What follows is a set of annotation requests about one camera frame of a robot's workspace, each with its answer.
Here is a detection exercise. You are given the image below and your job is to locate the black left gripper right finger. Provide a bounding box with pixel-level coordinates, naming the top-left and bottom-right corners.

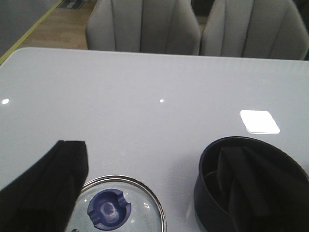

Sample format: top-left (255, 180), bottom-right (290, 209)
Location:
top-left (217, 146), bottom-right (309, 232)

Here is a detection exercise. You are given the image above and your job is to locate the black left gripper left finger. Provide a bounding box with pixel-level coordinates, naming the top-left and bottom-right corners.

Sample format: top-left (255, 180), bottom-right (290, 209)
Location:
top-left (0, 141), bottom-right (88, 232)

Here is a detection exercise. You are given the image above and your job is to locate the glass pot lid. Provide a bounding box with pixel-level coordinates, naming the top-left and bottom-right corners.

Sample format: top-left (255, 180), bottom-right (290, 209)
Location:
top-left (65, 175), bottom-right (167, 232)

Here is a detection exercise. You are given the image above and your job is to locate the dark blue pot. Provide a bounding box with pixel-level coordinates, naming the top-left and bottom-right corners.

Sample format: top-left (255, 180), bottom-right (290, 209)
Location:
top-left (194, 136), bottom-right (309, 232)

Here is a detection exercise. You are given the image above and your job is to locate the right grey chair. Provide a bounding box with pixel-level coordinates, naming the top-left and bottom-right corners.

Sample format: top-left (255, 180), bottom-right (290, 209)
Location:
top-left (199, 0), bottom-right (309, 60)

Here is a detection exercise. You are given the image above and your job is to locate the grey chair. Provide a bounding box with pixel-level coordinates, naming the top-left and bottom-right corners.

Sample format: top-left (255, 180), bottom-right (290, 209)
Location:
top-left (199, 0), bottom-right (309, 60)
top-left (85, 0), bottom-right (200, 56)

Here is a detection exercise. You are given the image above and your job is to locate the left grey chair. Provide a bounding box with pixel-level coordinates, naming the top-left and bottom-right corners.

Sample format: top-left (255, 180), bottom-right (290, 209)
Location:
top-left (85, 0), bottom-right (200, 56)

